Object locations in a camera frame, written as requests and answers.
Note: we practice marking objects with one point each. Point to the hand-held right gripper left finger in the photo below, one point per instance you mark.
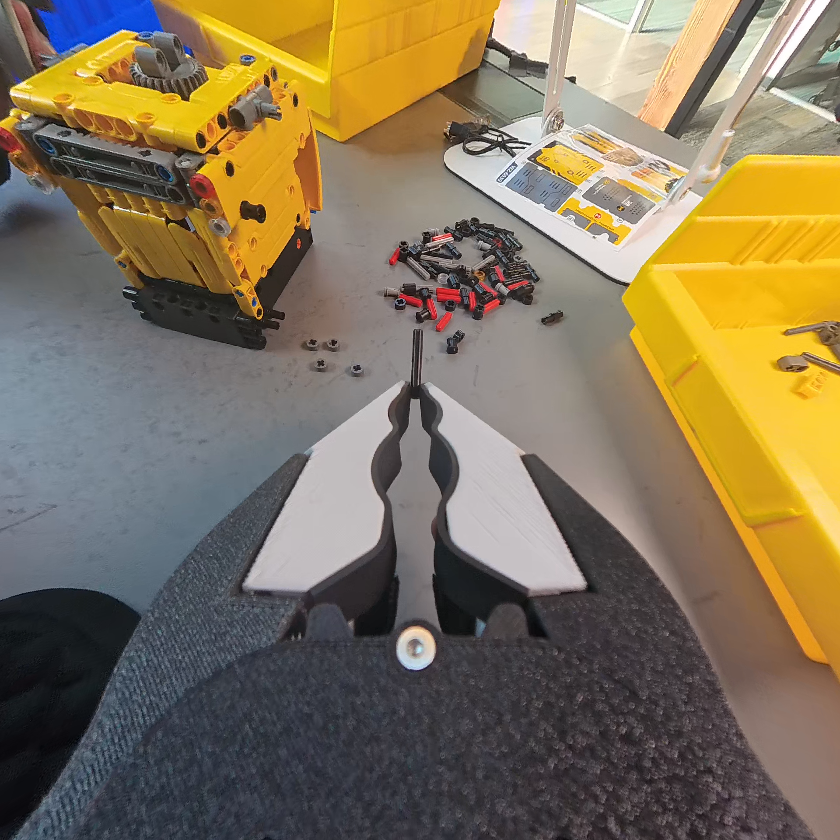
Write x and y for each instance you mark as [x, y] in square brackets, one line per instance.
[321, 518]

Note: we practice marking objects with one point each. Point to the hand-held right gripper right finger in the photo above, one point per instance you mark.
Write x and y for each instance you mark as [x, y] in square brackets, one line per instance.
[505, 518]

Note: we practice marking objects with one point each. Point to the short black lego axle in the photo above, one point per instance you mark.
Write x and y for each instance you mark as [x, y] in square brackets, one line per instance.
[417, 361]

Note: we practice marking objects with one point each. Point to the yellow plastic bin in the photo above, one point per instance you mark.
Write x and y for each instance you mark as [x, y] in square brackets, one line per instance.
[407, 79]
[722, 426]

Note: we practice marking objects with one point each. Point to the yellow black lego truck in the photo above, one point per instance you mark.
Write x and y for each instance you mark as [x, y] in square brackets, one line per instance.
[262, 197]

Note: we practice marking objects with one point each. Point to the yellow lego beam assembly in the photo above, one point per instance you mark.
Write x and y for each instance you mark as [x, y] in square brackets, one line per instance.
[216, 124]

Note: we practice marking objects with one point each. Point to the black angled lego connector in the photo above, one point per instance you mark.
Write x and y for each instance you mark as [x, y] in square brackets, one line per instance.
[454, 342]

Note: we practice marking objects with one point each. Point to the loose black lego pin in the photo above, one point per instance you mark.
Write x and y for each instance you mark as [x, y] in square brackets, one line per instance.
[552, 317]

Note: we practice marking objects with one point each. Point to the pile of small lego parts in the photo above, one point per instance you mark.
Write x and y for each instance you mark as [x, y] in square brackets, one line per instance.
[459, 275]

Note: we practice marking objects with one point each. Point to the printed lego leaflet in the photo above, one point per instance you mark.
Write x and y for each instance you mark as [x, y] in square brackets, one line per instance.
[590, 190]

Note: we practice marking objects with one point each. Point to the dark lego pieces heap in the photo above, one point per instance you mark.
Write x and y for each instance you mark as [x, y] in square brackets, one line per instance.
[807, 358]

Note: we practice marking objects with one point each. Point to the black padded wrist rest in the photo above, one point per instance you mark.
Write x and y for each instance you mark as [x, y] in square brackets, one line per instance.
[52, 689]

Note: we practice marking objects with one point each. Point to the white board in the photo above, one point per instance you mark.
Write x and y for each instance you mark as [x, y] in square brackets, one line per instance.
[472, 167]

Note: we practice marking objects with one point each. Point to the white stand leg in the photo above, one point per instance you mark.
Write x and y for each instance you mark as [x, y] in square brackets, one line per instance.
[735, 111]

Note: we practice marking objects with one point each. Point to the blue plastic bin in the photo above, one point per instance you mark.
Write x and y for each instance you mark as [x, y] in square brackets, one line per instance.
[98, 23]

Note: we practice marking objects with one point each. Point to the wooden post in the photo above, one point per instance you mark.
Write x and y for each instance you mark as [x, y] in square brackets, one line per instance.
[689, 59]

